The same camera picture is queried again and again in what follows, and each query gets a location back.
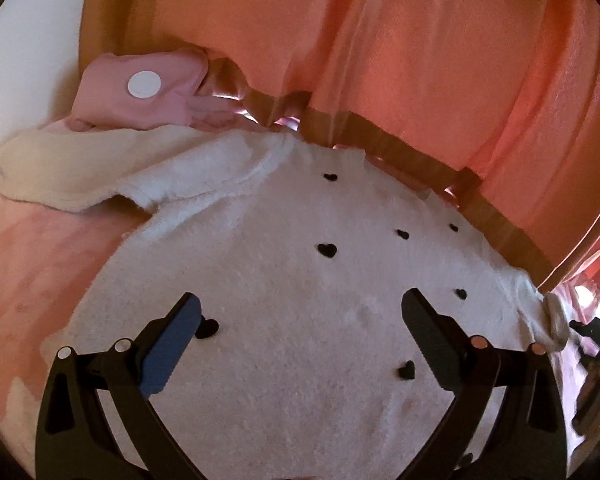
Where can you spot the orange curtain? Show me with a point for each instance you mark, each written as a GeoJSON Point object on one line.
{"type": "Point", "coordinates": [494, 102]}

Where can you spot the white fluffy sweater black hearts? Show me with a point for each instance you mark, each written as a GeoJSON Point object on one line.
{"type": "Point", "coordinates": [302, 254]}

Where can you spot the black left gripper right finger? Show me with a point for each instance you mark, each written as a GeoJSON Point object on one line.
{"type": "Point", "coordinates": [528, 436]}

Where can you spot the pink bed sheet white flowers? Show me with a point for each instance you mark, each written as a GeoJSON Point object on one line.
{"type": "Point", "coordinates": [48, 260]}

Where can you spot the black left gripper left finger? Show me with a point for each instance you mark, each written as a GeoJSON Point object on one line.
{"type": "Point", "coordinates": [73, 437]}

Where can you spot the pink pillow with white dot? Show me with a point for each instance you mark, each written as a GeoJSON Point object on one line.
{"type": "Point", "coordinates": [148, 91]}

